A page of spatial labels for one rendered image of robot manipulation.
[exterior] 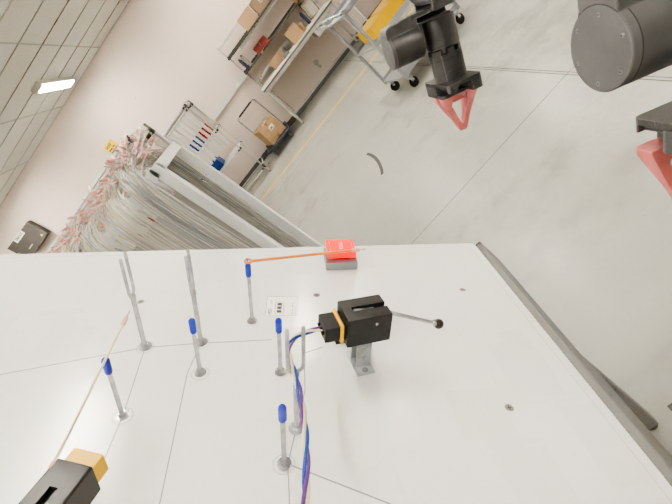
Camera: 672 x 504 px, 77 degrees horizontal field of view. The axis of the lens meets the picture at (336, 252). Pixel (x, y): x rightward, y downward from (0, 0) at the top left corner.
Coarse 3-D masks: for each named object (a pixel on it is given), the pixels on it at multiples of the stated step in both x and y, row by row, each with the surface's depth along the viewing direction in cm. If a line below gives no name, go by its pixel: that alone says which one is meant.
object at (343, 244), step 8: (328, 240) 77; (336, 240) 78; (344, 240) 78; (352, 240) 78; (328, 248) 75; (336, 248) 75; (344, 248) 75; (328, 256) 74; (336, 256) 74; (344, 256) 74; (352, 256) 74
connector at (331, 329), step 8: (320, 320) 51; (328, 320) 51; (336, 320) 51; (320, 328) 50; (328, 328) 49; (336, 328) 49; (344, 328) 50; (328, 336) 50; (336, 336) 50; (344, 336) 50
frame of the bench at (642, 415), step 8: (600, 376) 100; (608, 384) 100; (616, 392) 109; (624, 392) 113; (624, 400) 111; (632, 400) 112; (632, 408) 113; (640, 408) 114; (640, 416) 116; (648, 416) 116; (648, 424) 118; (656, 424) 118; (656, 440) 86; (664, 448) 86
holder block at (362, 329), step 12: (348, 300) 52; (360, 300) 52; (372, 300) 53; (348, 312) 50; (360, 312) 50; (372, 312) 50; (384, 312) 51; (348, 324) 49; (360, 324) 50; (372, 324) 50; (384, 324) 51; (348, 336) 50; (360, 336) 50; (372, 336) 51; (384, 336) 52
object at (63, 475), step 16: (64, 464) 35; (80, 464) 35; (48, 480) 33; (64, 480) 33; (80, 480) 34; (96, 480) 35; (32, 496) 32; (48, 496) 33; (64, 496) 32; (80, 496) 34
